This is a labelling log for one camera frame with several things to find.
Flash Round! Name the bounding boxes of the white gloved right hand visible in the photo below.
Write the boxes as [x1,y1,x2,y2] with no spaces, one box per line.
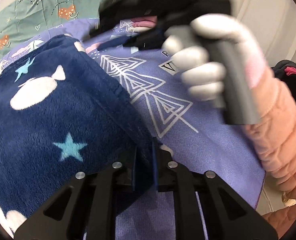
[162,14,268,101]

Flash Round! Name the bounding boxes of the dark clothes pile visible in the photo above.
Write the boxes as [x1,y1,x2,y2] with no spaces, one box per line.
[272,60,296,102]

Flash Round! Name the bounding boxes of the beige curtain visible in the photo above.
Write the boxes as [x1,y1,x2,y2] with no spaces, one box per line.
[233,0,296,66]

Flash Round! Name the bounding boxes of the pink padded sleeve forearm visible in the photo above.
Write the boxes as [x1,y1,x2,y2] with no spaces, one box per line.
[245,67,296,237]

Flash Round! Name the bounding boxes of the green heart-print sheet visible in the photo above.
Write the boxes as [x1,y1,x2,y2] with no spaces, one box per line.
[0,0,103,60]

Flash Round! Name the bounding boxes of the navy fleece star garment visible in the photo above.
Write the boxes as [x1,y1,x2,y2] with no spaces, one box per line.
[0,35,152,236]

